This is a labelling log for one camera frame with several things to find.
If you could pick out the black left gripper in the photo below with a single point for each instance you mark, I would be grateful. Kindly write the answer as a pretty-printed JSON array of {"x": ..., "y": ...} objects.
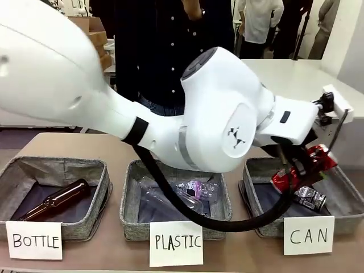
[{"x": 295, "y": 150}]

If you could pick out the red and black drink can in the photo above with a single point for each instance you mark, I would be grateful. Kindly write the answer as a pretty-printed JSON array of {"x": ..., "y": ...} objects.
[{"x": 284, "y": 180}]

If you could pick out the black and white drink can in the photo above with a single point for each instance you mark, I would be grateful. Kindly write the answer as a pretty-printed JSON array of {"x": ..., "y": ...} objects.
[{"x": 310, "y": 199}]

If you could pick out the crushed plastic bottle pink label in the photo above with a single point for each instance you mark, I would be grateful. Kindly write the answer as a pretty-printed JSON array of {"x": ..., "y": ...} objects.
[{"x": 196, "y": 189}]

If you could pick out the clear plastic bottle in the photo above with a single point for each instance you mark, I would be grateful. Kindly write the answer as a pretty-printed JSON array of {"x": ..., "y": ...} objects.
[{"x": 152, "y": 196}]

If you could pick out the brown glass bottle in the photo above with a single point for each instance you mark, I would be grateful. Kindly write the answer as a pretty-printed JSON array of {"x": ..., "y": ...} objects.
[{"x": 57, "y": 197}]

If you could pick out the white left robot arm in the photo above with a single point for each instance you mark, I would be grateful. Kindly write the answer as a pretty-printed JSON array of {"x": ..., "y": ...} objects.
[{"x": 57, "y": 71}]

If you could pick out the grey fabric basket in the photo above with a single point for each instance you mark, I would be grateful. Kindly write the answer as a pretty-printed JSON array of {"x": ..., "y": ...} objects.
[
  {"x": 133, "y": 199},
  {"x": 347, "y": 196},
  {"x": 94, "y": 182}
]

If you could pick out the paper sign reading CAN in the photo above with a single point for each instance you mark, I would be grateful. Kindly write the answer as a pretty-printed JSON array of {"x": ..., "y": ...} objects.
[{"x": 308, "y": 236}]

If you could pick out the person's left hand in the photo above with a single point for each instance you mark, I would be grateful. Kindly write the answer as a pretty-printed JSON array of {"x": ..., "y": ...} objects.
[{"x": 193, "y": 10}]

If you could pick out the white desk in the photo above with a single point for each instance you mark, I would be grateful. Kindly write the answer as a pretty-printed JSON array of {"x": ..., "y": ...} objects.
[{"x": 284, "y": 74}]

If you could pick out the bystander in dark clothes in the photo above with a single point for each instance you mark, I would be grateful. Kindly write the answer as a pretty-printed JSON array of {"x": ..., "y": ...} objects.
[{"x": 293, "y": 28}]

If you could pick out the paper sign reading PLASTIC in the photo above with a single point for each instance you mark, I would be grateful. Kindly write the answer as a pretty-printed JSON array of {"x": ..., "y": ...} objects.
[{"x": 176, "y": 244}]

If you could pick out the bystander in beige clothes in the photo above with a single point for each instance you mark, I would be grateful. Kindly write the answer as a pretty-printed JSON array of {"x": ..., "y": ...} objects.
[{"x": 327, "y": 17}]

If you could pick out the bystander in white shirt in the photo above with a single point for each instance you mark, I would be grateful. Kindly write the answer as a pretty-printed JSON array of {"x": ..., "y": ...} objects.
[{"x": 258, "y": 22}]

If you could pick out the person in dark shirt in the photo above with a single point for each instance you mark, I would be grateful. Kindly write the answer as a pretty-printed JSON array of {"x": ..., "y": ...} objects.
[{"x": 159, "y": 51}]

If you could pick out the brown cardboard box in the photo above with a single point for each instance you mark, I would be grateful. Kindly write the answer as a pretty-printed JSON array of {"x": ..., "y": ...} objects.
[
  {"x": 105, "y": 61},
  {"x": 98, "y": 38},
  {"x": 91, "y": 23}
]

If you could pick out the paper sign reading BOTTLE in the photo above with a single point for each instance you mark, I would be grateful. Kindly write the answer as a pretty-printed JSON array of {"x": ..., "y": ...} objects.
[{"x": 34, "y": 241}]

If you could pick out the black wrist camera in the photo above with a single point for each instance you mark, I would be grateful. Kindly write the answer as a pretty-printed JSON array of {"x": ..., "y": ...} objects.
[{"x": 325, "y": 106}]

